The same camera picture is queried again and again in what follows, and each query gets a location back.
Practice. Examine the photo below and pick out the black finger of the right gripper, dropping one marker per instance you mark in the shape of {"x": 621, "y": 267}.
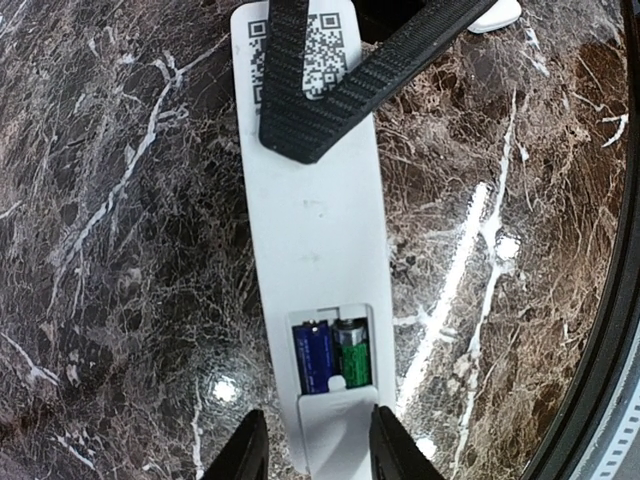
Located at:
{"x": 290, "y": 124}
{"x": 401, "y": 57}

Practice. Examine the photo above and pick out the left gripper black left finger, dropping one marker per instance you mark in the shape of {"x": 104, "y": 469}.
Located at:
{"x": 245, "y": 456}

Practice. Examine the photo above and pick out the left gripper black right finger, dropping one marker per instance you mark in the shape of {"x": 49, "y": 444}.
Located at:
{"x": 394, "y": 454}

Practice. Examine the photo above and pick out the white air conditioner remote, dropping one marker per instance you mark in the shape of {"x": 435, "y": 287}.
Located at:
{"x": 318, "y": 232}

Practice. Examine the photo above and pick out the white battery cover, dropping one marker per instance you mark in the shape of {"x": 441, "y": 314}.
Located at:
{"x": 334, "y": 427}

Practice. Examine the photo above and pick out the blue battery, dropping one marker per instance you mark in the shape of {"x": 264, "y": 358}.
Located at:
{"x": 314, "y": 354}

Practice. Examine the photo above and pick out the white slotted cable duct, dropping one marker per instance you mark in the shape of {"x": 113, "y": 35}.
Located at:
{"x": 621, "y": 442}

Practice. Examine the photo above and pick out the green battery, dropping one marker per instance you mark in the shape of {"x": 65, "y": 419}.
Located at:
{"x": 353, "y": 353}

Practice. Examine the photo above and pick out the black front rail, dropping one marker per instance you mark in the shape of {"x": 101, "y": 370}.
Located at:
{"x": 608, "y": 372}

